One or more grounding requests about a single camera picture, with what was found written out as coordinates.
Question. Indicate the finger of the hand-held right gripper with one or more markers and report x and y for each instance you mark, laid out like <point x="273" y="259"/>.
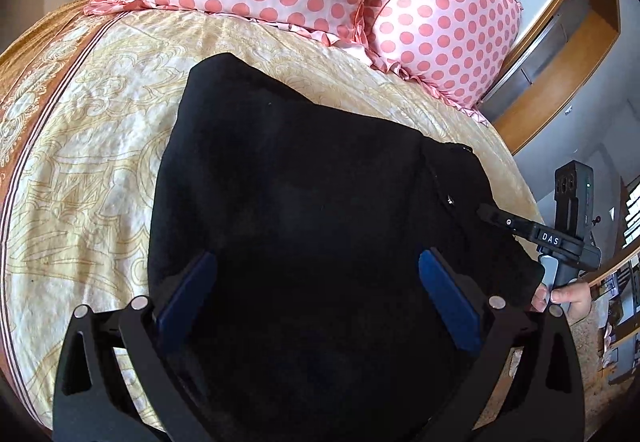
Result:
<point x="505" y="221"/>

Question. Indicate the person's right hand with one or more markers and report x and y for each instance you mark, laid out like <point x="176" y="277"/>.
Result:
<point x="572" y="302"/>

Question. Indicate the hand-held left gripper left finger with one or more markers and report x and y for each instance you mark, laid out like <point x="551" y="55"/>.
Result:
<point x="182" y="307"/>

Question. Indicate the black pants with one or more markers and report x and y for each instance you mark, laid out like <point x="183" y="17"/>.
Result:
<point x="310" y="247"/>

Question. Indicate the cluttered wooden shelf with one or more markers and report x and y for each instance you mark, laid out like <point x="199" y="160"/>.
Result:
<point x="622" y="302"/>

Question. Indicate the yellow patterned bedspread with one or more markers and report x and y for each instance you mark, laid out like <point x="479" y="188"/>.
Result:
<point x="90" y="161"/>

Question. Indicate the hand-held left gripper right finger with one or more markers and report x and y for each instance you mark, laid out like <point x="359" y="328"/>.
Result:
<point x="452" y="304"/>

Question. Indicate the wooden headboard shelf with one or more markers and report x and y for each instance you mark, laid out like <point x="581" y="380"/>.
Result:
<point x="560" y="71"/>

